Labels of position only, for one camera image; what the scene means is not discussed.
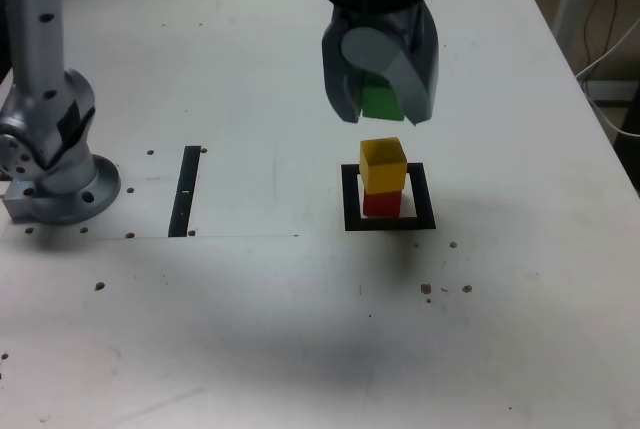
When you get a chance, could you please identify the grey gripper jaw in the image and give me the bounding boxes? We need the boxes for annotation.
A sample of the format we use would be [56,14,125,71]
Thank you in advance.
[320,21,364,124]
[339,2,442,127]

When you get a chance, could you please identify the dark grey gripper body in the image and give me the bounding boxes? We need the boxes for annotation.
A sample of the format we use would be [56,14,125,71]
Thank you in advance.
[327,0,426,45]

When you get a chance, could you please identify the green cube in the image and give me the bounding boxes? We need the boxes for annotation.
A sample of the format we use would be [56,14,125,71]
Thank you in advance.
[360,71,405,123]

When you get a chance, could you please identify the yellow cube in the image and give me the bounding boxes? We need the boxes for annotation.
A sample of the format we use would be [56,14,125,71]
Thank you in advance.
[357,136,407,193]

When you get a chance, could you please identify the red cube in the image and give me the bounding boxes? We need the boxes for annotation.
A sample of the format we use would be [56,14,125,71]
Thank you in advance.
[361,188,404,219]

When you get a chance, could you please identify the black tape square outline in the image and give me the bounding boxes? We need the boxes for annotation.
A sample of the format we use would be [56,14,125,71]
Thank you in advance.
[340,162,437,233]

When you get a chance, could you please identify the black tape strip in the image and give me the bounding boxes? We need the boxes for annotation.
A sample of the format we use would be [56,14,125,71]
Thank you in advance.
[167,145,202,239]

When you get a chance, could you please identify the white cable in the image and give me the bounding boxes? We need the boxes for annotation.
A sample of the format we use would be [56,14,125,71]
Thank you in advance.
[574,16,640,139]

